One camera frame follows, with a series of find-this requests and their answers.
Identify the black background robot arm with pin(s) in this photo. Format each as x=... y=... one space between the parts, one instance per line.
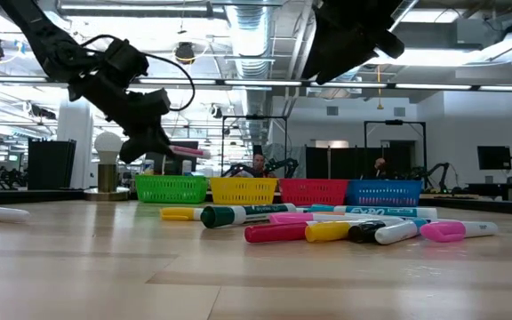
x=420 y=173
x=282 y=163

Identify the pink cap small marker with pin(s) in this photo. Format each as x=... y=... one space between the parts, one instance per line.
x=442 y=231
x=287 y=218

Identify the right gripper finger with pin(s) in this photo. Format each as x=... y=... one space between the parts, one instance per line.
x=330 y=71
x=314 y=66

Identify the red Expo marker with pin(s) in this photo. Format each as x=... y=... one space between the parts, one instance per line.
x=191 y=152

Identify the blue plastic basket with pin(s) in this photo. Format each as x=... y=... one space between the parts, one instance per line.
x=385 y=193

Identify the silver ventilation duct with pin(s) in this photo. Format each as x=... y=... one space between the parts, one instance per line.
x=251 y=31

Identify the red cap small marker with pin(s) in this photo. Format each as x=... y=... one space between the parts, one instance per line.
x=274 y=232

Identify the white bulb brass lamp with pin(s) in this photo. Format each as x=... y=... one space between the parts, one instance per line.
x=108 y=146

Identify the white bottle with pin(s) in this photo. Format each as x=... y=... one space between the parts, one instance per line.
x=149 y=168
x=186 y=167

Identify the red plastic basket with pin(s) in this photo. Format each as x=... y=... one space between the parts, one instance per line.
x=314 y=191

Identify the person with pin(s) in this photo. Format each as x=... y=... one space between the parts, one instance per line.
x=258 y=163
x=379 y=165

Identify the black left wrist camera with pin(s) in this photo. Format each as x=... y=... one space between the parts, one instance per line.
x=125 y=60

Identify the black computer monitor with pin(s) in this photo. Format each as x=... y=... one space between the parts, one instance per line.
x=171 y=168

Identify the ceiling light strip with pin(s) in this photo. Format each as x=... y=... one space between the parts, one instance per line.
x=91 y=80

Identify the black partition wall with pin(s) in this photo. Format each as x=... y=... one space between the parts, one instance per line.
x=327 y=162

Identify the teal Expo marker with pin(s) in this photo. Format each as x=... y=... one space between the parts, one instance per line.
x=371 y=211

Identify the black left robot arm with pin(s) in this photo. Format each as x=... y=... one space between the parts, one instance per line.
x=38 y=31

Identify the black aluminium table frame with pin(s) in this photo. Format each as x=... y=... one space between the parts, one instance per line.
x=482 y=205
x=38 y=196

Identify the green plastic basket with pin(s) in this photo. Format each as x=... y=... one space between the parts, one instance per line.
x=171 y=189

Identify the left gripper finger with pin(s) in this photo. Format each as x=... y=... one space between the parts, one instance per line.
x=166 y=144
x=138 y=146

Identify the black wall monitor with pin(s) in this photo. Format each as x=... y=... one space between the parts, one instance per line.
x=493 y=157

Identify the yellow cap small marker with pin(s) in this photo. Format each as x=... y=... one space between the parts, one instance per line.
x=178 y=214
x=327 y=231

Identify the black metal stand frame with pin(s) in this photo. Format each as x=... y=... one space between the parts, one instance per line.
x=394 y=122
x=256 y=117

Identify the yellow plastic basket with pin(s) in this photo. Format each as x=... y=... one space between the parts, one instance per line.
x=242 y=191

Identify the black partition panel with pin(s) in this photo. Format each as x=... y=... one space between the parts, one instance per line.
x=51 y=164

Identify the dark green Expo marker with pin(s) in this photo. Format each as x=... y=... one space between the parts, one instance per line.
x=238 y=214

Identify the orange cap small marker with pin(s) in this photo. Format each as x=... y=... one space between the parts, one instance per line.
x=2 y=214

